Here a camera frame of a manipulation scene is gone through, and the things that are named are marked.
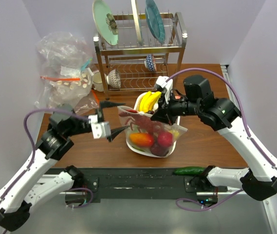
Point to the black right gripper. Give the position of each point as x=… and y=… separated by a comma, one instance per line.
x=165, y=115

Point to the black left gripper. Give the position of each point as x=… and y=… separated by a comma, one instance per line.
x=106, y=104

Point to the red plastic lobster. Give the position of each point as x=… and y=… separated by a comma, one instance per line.
x=144, y=123

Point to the clear polka dot zip bag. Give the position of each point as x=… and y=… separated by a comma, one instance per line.
x=124, y=112

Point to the small red strawberry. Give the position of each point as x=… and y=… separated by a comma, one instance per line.
x=165, y=139

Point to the orange red pepper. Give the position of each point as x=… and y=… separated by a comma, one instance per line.
x=144, y=140

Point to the dark red apple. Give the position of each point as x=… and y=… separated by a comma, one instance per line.
x=158, y=150

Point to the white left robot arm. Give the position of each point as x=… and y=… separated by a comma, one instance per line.
x=20, y=196

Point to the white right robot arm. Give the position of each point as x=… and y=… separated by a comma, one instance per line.
x=259, y=179

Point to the small yellow banana bunch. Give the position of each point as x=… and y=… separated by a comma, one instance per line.
x=148, y=101

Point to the white perforated fruit tray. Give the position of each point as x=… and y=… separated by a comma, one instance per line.
x=175, y=129

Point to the grey patterned bowl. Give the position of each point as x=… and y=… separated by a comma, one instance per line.
x=113, y=79

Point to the cream ceramic cup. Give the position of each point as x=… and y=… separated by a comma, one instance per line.
x=97, y=82

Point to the steel dish rack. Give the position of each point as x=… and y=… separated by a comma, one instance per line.
x=128, y=56

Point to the pile of clear plastic bags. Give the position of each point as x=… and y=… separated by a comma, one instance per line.
x=67, y=70

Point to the green cucumber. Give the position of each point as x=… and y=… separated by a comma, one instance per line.
x=190, y=170

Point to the mint green flower plate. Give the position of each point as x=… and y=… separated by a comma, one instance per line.
x=105, y=22

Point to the teal blue plate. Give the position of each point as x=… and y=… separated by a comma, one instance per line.
x=154, y=21

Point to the beige rimmed plate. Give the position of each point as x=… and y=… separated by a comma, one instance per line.
x=136, y=19

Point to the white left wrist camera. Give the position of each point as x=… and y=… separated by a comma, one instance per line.
x=100, y=128

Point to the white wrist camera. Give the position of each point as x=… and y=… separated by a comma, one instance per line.
x=100, y=128
x=165, y=85

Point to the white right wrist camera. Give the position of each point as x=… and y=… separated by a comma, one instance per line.
x=165, y=85

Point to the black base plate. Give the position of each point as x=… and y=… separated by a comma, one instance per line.
x=137, y=183

